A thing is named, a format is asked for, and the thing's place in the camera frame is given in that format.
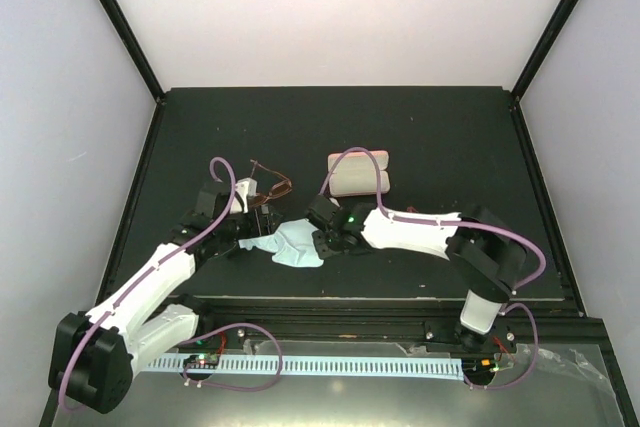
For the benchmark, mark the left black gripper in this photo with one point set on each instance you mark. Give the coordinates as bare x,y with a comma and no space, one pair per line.
267,227

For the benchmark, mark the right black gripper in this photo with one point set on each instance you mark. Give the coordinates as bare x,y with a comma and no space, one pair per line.
322,249

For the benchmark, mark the light blue cleaning cloth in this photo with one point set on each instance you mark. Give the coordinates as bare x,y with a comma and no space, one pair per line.
290,245

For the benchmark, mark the pink glasses case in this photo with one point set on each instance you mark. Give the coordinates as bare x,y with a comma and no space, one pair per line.
356,175

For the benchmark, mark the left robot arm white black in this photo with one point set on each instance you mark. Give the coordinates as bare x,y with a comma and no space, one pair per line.
97,354

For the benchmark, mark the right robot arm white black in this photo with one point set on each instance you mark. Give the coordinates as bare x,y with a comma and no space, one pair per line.
484,257

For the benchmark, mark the brown sunglasses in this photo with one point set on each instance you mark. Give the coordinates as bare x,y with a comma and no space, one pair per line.
266,185

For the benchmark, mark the left circuit board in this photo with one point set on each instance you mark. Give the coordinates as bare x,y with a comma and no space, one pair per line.
203,360

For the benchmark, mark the circuit board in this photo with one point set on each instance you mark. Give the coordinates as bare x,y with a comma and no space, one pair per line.
481,366
203,360

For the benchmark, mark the right circuit board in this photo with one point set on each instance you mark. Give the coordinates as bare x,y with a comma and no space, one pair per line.
481,366

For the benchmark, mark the clear plastic sheet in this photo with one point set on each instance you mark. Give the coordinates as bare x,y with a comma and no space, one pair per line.
367,385

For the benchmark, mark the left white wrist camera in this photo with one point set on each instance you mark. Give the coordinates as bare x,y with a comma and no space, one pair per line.
245,191

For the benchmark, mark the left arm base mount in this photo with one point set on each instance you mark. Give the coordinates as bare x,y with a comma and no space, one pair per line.
228,330

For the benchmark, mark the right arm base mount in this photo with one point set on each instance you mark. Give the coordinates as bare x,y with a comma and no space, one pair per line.
448,335

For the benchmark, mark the white slotted cable duct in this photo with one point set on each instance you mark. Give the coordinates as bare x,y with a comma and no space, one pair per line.
326,366

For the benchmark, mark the left black frame post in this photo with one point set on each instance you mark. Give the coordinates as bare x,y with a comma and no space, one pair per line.
129,40

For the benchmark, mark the black frame post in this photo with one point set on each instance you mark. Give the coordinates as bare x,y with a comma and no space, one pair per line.
129,40
546,41

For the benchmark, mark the right black frame post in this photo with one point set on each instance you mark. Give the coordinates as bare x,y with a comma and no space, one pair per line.
546,41

